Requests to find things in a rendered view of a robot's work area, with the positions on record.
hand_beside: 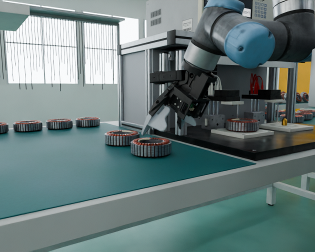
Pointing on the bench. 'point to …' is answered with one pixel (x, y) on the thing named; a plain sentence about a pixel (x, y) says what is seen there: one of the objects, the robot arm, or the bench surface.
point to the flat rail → (259, 65)
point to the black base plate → (244, 150)
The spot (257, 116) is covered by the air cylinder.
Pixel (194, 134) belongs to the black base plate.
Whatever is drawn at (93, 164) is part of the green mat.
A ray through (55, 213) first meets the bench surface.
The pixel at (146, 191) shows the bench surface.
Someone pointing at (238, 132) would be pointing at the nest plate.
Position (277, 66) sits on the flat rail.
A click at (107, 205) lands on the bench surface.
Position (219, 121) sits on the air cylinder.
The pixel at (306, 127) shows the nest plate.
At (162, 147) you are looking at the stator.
